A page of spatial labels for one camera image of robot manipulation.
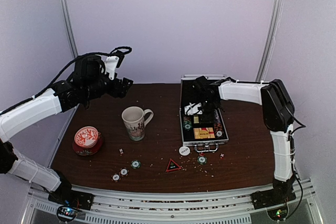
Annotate green poker chip centre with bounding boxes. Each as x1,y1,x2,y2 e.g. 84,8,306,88
131,160,141,169

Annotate left aluminium frame post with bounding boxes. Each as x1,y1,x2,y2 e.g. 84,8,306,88
60,0,78,58

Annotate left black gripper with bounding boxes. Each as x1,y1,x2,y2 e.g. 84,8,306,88
83,74,132,100

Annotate green poker chip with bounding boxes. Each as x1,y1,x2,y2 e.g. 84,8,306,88
131,160,141,169
197,156,207,165

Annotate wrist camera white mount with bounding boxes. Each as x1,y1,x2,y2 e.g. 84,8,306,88
184,103,203,116
104,50,124,81

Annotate white decorated mug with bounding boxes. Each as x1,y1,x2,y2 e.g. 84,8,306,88
121,106,154,141

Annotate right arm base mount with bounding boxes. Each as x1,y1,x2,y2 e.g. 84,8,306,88
251,189,296,222

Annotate poker chip front left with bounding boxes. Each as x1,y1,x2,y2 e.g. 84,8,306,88
111,174,121,182

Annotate red yellow card deck box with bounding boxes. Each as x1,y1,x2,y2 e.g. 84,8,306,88
193,127,215,139

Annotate green poker chip right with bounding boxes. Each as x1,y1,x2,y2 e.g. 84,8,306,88
197,156,207,165

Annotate green red chip stack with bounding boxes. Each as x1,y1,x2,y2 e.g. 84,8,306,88
183,116,192,131

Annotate black red triangle all-in marker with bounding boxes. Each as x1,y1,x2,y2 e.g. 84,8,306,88
165,158,181,173

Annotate white dealer button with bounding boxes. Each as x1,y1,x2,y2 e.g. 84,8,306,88
178,146,191,156

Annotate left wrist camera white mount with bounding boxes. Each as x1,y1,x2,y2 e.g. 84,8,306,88
104,50,124,81

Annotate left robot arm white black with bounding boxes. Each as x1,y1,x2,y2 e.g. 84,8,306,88
1,47,133,205

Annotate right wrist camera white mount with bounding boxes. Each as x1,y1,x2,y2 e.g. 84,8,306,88
184,103,203,116

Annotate aluminium poker case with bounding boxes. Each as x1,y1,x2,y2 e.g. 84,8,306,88
180,74,228,154

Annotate blue purple chip stack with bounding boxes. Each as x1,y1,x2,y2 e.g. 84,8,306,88
214,110,224,137

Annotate poker chip white centre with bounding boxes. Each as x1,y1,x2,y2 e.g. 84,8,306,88
120,168,129,177

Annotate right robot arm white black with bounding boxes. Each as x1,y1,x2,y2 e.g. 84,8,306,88
192,76,305,204

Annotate right aluminium frame post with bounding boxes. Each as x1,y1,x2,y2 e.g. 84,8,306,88
256,0,284,81

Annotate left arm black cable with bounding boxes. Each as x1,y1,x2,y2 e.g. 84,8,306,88
0,46,133,116

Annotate blue yellow card deck box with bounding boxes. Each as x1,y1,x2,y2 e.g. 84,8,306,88
193,115,200,124

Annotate yellow big blind button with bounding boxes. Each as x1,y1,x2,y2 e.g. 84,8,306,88
197,130,209,138

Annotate red patterned bowl with lid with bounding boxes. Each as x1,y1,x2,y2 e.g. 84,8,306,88
72,126,104,156

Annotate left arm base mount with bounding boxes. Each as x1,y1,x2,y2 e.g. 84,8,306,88
48,190,94,223

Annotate aluminium frame post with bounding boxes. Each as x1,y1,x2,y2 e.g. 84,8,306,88
256,0,284,81
60,0,78,58

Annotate front aluminium rail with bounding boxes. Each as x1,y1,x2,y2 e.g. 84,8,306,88
22,179,323,224

